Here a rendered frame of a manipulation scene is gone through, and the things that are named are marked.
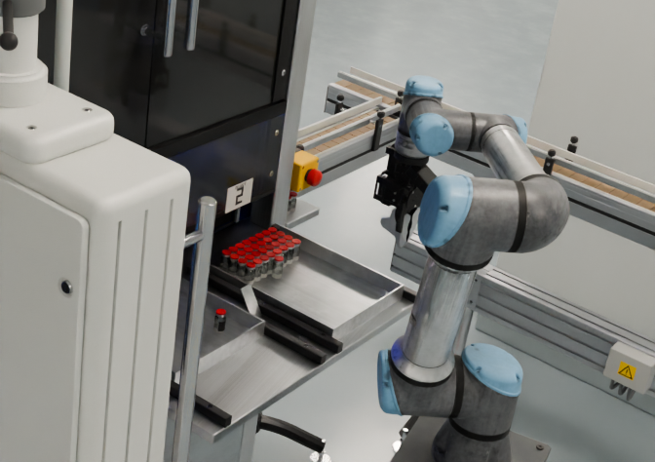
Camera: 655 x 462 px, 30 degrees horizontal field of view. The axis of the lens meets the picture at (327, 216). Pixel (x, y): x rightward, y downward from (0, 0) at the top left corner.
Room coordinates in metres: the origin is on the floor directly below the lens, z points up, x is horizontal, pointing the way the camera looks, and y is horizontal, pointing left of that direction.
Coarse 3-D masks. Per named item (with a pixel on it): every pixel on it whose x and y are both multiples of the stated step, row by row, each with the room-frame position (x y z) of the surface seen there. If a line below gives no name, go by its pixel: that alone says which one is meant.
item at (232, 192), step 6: (252, 180) 2.39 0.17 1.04; (234, 186) 2.34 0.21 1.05; (240, 186) 2.36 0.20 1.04; (246, 186) 2.38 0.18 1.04; (228, 192) 2.33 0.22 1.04; (234, 192) 2.34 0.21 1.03; (240, 192) 2.36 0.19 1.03; (246, 192) 2.38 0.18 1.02; (228, 198) 2.33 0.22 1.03; (234, 198) 2.35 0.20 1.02; (240, 198) 2.36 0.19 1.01; (246, 198) 2.38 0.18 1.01; (228, 204) 2.33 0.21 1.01; (234, 204) 2.35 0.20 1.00; (240, 204) 2.36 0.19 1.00; (228, 210) 2.33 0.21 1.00
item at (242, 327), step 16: (208, 304) 2.12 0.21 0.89; (224, 304) 2.09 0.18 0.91; (176, 320) 2.05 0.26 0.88; (208, 320) 2.07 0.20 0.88; (240, 320) 2.07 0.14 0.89; (256, 320) 2.05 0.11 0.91; (176, 336) 1.99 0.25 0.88; (208, 336) 2.01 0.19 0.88; (224, 336) 2.02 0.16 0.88; (240, 336) 1.98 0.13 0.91; (256, 336) 2.02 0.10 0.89; (176, 352) 1.94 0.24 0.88; (208, 352) 1.95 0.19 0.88; (224, 352) 1.94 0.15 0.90; (176, 368) 1.88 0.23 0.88
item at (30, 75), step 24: (0, 0) 1.39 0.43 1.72; (24, 0) 1.40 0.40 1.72; (0, 24) 1.40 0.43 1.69; (24, 24) 1.41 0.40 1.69; (0, 48) 1.40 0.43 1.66; (24, 48) 1.41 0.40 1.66; (0, 72) 1.40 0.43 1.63; (24, 72) 1.41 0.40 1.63; (0, 96) 1.38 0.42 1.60; (24, 96) 1.39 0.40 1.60
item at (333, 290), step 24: (312, 240) 2.41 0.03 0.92; (288, 264) 2.34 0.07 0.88; (312, 264) 2.35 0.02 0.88; (336, 264) 2.36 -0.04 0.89; (360, 264) 2.33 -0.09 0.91; (240, 288) 2.18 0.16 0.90; (264, 288) 2.22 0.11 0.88; (288, 288) 2.24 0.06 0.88; (312, 288) 2.25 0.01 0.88; (336, 288) 2.27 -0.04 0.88; (360, 288) 2.29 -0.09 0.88; (384, 288) 2.29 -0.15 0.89; (288, 312) 2.11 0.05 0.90; (312, 312) 2.16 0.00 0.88; (336, 312) 2.17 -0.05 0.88; (360, 312) 2.13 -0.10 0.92; (336, 336) 2.07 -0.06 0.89
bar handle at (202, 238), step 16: (208, 208) 1.42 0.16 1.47; (208, 224) 1.42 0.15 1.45; (192, 240) 1.40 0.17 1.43; (208, 240) 1.42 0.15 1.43; (192, 256) 1.42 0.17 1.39; (208, 256) 1.42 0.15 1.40; (192, 272) 1.42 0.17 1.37; (208, 272) 1.42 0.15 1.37; (192, 288) 1.42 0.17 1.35; (192, 304) 1.42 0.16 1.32; (192, 320) 1.42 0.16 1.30; (192, 336) 1.42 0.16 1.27; (192, 352) 1.42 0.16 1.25; (192, 368) 1.42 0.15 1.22; (192, 384) 1.42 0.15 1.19; (192, 400) 1.42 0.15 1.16; (176, 416) 1.42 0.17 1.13; (192, 416) 1.42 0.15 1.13; (176, 432) 1.42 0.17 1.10; (176, 448) 1.42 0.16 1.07
